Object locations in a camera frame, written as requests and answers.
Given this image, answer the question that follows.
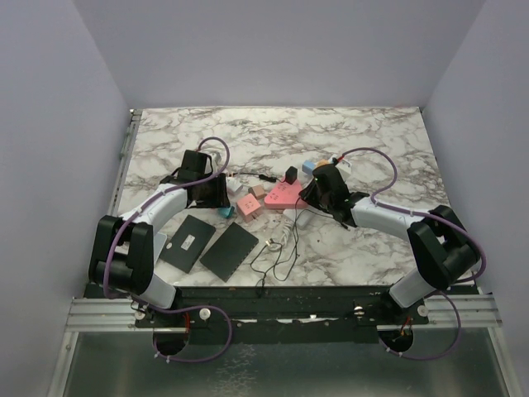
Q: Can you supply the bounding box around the white power strip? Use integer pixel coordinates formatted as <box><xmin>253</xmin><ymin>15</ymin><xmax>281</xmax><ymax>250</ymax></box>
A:
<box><xmin>283</xmin><ymin>155</ymin><xmax>353</xmax><ymax>229</ymax></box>

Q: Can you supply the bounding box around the white plug adapter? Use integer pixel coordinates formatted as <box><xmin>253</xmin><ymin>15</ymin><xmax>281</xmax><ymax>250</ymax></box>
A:
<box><xmin>226</xmin><ymin>178</ymin><xmax>243</xmax><ymax>195</ymax></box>

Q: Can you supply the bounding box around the pink triangular power strip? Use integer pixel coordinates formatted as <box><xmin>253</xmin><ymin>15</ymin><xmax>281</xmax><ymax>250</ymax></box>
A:
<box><xmin>264</xmin><ymin>179</ymin><xmax>308</xmax><ymax>210</ymax></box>

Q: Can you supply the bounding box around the teal charger plug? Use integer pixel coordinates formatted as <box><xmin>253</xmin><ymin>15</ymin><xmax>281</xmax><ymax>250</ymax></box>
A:
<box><xmin>218</xmin><ymin>206</ymin><xmax>235</xmax><ymax>219</ymax></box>

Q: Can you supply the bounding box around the pink cube socket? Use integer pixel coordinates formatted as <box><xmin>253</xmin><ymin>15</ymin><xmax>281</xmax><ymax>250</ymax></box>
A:
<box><xmin>236</xmin><ymin>194</ymin><xmax>263</xmax><ymax>223</ymax></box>

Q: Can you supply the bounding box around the beige pink USB charger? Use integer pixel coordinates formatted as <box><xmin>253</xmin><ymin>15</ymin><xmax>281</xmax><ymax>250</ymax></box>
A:
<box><xmin>248</xmin><ymin>184</ymin><xmax>267</xmax><ymax>200</ymax></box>

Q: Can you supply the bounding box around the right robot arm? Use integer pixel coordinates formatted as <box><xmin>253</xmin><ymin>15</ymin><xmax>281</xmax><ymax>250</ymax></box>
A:
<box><xmin>299</xmin><ymin>165</ymin><xmax>486</xmax><ymax>323</ymax></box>

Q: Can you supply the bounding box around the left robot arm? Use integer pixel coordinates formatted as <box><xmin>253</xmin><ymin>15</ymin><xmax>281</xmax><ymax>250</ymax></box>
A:
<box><xmin>88</xmin><ymin>150</ymin><xmax>229</xmax><ymax>327</ymax></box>

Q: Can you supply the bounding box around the light blue plug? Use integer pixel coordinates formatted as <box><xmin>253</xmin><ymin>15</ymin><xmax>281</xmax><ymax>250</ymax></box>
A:
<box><xmin>302</xmin><ymin>160</ymin><xmax>316</xmax><ymax>176</ymax></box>

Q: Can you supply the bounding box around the white flat remote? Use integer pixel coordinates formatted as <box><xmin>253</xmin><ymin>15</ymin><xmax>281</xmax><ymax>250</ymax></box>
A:
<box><xmin>153</xmin><ymin>232</ymin><xmax>167</xmax><ymax>262</ymax></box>

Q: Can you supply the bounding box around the left black flat box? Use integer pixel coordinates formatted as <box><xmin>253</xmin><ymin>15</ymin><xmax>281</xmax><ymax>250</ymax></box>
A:
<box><xmin>160</xmin><ymin>215</ymin><xmax>216</xmax><ymax>274</ymax></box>

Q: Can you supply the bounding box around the black flat box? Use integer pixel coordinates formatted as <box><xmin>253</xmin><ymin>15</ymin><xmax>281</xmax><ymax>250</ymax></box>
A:
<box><xmin>160</xmin><ymin>215</ymin><xmax>216</xmax><ymax>274</ymax></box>
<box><xmin>200</xmin><ymin>223</ymin><xmax>259</xmax><ymax>282</ymax></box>

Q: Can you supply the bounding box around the right black flat box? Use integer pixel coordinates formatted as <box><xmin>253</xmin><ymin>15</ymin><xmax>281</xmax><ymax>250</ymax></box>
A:
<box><xmin>200</xmin><ymin>223</ymin><xmax>259</xmax><ymax>282</ymax></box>

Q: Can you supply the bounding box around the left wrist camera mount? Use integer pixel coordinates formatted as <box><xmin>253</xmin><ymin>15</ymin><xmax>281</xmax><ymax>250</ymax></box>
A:
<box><xmin>208</xmin><ymin>151</ymin><xmax>222</xmax><ymax>167</ymax></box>

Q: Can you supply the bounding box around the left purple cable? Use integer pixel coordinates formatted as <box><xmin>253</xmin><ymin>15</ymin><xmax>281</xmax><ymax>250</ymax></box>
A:
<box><xmin>102</xmin><ymin>136</ymin><xmax>235</xmax><ymax>365</ymax></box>

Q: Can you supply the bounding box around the purple cable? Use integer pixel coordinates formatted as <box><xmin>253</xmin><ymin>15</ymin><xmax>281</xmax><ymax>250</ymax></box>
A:
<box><xmin>336</xmin><ymin>147</ymin><xmax>488</xmax><ymax>361</ymax></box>
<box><xmin>102</xmin><ymin>136</ymin><xmax>235</xmax><ymax>365</ymax></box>

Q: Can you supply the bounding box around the thin black cable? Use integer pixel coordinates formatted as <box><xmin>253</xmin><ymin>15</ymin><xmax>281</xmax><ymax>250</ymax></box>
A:
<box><xmin>250</xmin><ymin>206</ymin><xmax>323</xmax><ymax>299</ymax></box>

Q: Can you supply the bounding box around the white coiled cord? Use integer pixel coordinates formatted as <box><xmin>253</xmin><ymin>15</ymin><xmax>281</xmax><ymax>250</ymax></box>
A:
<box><xmin>264</xmin><ymin>218</ymin><xmax>294</xmax><ymax>251</ymax></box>

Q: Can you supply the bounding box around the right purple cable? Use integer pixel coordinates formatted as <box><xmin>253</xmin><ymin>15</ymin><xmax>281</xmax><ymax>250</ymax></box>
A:
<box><xmin>336</xmin><ymin>147</ymin><xmax>488</xmax><ymax>361</ymax></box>

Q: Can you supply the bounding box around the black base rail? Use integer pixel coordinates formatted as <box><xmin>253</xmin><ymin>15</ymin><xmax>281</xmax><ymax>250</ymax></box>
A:
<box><xmin>82</xmin><ymin>283</ymin><xmax>480</xmax><ymax>345</ymax></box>

